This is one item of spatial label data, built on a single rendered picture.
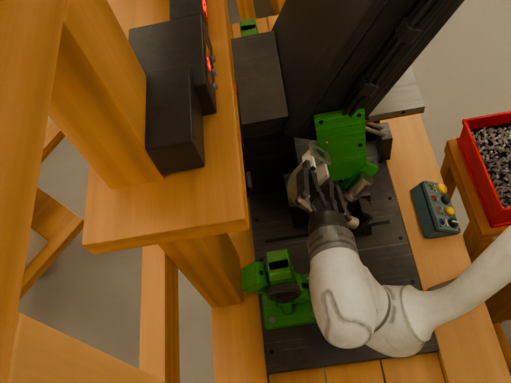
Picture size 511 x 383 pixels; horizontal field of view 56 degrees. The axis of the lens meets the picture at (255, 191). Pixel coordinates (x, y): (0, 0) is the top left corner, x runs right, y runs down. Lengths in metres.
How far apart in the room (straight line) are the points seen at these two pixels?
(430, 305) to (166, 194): 0.49
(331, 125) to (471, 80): 1.87
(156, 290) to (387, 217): 0.70
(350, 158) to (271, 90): 0.26
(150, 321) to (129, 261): 1.58
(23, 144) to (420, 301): 0.71
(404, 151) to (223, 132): 0.83
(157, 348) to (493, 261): 0.59
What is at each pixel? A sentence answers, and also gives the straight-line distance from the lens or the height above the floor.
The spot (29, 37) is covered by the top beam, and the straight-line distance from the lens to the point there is 0.47.
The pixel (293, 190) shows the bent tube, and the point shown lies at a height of 1.17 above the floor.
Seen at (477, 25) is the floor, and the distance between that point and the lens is 3.24.
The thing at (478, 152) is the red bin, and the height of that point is 0.92.
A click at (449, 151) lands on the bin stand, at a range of 1.67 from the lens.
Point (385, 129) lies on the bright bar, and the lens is 1.42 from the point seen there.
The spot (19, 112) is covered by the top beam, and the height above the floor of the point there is 1.89.
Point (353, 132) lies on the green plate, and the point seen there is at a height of 1.21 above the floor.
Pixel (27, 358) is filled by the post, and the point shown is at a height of 1.83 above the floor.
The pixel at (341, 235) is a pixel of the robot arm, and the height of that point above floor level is 1.35.
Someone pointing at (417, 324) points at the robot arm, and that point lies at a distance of 0.91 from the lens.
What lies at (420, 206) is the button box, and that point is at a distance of 1.39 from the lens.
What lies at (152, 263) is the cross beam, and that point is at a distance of 1.01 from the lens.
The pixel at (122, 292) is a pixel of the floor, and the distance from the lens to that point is 2.49.
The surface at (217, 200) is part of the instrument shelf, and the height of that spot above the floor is 1.54.
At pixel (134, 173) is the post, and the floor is 1.57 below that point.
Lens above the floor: 2.15
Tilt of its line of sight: 59 degrees down
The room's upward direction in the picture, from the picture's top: 19 degrees counter-clockwise
